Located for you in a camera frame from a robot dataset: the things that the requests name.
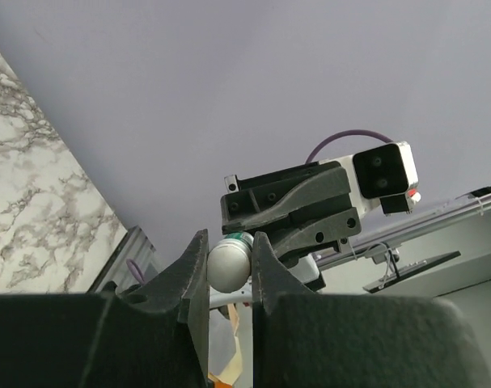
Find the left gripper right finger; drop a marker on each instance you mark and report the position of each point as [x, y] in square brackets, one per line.
[326, 340]

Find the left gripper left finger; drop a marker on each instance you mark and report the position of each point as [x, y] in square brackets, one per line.
[154, 335]

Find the brown paper envelope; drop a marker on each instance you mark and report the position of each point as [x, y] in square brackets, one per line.
[225, 356]

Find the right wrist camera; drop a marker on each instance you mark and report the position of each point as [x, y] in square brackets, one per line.
[384, 177]

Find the aluminium frame rail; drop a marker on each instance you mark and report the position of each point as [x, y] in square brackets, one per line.
[469, 205]

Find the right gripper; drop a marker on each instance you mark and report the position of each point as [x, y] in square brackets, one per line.
[307, 208]

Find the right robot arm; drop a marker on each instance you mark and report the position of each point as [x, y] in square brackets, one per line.
[269, 277]

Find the green white glue stick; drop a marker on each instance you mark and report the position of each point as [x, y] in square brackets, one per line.
[229, 262]

